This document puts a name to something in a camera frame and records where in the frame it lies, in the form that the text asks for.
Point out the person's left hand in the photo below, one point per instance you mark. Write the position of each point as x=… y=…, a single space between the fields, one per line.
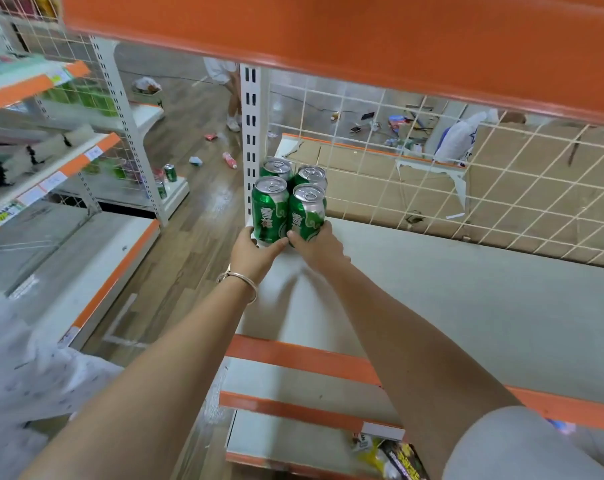
x=249 y=257

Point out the white patterned shirt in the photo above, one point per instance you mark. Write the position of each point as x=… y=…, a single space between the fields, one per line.
x=26 y=374

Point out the yellow snack packet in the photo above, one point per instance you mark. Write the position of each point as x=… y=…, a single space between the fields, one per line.
x=369 y=452

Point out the person's left forearm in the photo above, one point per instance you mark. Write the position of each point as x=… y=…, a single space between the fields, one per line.
x=151 y=389

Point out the pink bottle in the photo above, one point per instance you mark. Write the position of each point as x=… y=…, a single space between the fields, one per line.
x=230 y=160

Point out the orange and white side shelf unit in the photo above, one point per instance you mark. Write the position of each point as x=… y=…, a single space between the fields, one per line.
x=56 y=194

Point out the white slotted upright post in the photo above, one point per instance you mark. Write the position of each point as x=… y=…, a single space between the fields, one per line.
x=252 y=139

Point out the person's left thumb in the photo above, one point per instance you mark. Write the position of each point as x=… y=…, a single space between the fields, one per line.
x=278 y=246

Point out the person's right hand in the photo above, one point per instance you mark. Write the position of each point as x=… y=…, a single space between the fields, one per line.
x=322 y=252

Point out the black snack packet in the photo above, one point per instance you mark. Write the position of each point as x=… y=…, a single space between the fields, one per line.
x=404 y=462

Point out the red packet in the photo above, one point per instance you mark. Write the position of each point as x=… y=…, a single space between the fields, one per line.
x=211 y=136

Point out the green drink can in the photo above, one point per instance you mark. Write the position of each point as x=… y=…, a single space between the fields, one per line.
x=160 y=189
x=307 y=212
x=270 y=209
x=170 y=172
x=277 y=168
x=312 y=174

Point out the black and white packets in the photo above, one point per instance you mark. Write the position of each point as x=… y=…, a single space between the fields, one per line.
x=26 y=157

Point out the box with white bag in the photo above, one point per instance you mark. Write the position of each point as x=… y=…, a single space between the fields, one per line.
x=146 y=92

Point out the person's right forearm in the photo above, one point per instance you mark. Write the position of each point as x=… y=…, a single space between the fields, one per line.
x=407 y=354

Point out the person's right thumb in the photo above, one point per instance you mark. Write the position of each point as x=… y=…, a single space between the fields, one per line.
x=294 y=239

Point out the white plastic bag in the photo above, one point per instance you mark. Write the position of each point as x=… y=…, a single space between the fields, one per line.
x=459 y=139

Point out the blue packet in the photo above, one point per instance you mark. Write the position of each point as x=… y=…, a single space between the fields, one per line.
x=196 y=160

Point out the row of green bottles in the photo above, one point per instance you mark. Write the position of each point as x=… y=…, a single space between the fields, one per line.
x=81 y=97

